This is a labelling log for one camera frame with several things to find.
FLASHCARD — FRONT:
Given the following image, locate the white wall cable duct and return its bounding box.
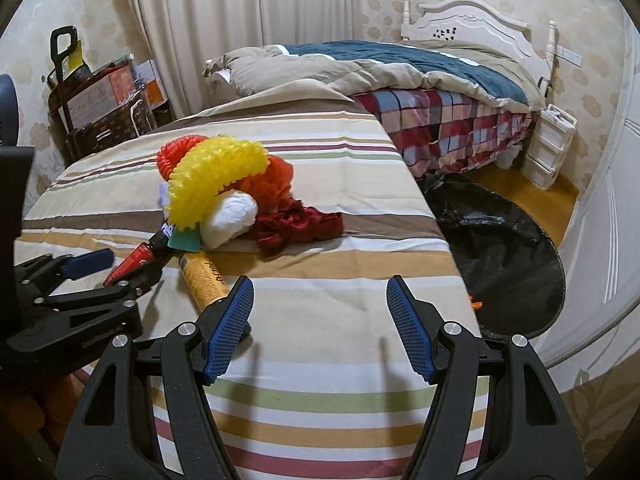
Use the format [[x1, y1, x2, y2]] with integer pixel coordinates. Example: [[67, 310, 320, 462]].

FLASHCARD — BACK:
[[556, 44, 584, 67]]

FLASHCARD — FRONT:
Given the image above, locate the plaid bed sheet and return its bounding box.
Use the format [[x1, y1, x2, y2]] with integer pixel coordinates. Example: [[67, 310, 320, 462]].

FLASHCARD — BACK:
[[349, 87, 536, 179]]

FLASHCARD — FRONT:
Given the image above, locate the white plastic drawer unit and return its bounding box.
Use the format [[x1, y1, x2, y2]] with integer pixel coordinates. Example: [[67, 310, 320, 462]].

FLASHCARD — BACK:
[[520, 104, 579, 191]]

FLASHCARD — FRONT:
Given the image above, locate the dark red cloth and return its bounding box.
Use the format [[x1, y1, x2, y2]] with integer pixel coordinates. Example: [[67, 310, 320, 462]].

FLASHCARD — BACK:
[[252, 197, 345, 257]]

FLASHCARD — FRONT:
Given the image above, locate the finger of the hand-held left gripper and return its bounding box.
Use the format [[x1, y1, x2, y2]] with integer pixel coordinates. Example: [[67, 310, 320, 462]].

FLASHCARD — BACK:
[[12, 248, 115, 286], [35, 265, 164, 312]]

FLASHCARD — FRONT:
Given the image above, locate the green plastic piece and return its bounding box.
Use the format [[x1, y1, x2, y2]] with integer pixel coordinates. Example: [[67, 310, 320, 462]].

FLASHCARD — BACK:
[[167, 227, 201, 252]]

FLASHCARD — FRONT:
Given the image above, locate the beige and teal duvet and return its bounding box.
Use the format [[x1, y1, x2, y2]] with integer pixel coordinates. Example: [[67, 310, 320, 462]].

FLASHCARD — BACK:
[[202, 40, 546, 111]]

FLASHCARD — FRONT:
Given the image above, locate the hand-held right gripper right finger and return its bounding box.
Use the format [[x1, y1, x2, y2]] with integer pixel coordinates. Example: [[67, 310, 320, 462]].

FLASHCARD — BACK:
[[386, 275, 588, 480]]

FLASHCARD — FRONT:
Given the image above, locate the yellow paper tag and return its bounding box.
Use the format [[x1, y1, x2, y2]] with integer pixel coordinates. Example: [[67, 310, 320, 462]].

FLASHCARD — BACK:
[[65, 42, 87, 74]]

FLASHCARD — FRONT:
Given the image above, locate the grey and orange cardboard box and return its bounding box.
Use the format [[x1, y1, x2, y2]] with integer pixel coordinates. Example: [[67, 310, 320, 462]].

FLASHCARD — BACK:
[[64, 66, 137, 122]]

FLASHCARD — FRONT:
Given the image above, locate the black office chair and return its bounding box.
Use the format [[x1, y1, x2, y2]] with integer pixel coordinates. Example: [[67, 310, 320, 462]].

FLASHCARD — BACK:
[[0, 74, 37, 263]]

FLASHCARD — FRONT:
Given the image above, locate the white crumpled plastic bag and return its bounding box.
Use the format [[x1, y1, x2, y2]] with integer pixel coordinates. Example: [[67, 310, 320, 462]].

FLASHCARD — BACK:
[[200, 191, 260, 250]]

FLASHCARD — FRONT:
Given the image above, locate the black hand trolley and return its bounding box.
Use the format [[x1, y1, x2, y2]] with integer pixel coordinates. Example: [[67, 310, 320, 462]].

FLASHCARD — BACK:
[[47, 26, 87, 162]]

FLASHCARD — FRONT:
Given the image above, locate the white bed headboard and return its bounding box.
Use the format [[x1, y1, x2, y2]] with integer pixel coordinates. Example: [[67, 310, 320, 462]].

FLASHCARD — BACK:
[[401, 0, 559, 92]]

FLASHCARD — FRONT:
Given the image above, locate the cream curtain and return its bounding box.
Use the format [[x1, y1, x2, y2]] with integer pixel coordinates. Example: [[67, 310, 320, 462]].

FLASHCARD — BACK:
[[117, 0, 363, 117]]

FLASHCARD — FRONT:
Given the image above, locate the orange plastic bag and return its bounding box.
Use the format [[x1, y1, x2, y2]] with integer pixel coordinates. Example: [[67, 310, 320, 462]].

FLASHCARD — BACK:
[[266, 156, 295, 207]]

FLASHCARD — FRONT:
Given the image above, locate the red tube with black cap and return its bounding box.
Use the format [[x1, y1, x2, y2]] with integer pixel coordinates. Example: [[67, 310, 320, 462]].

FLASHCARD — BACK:
[[103, 232, 174, 289]]

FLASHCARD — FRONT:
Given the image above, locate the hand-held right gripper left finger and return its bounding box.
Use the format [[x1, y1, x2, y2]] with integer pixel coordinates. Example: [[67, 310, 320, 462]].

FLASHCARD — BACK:
[[56, 275, 256, 480]]

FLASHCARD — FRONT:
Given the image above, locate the red foam net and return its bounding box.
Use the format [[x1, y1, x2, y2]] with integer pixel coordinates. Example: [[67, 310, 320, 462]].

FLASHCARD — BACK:
[[156, 134, 207, 181]]

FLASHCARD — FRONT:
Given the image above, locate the yellow foam net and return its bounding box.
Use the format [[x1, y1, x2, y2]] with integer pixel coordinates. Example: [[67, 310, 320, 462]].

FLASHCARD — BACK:
[[167, 135, 269, 234]]

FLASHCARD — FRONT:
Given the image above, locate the white and orange box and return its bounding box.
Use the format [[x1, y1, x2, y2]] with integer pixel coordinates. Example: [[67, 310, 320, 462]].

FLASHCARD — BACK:
[[134, 59, 167, 107]]

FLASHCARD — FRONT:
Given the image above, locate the yellow spray can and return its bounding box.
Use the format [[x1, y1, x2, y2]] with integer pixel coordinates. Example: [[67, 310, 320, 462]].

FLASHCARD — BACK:
[[178, 251, 252, 343]]

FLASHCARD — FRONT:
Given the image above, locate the black trash bin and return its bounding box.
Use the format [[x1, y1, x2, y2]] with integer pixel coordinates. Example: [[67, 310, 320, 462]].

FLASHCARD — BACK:
[[417, 172, 567, 342]]

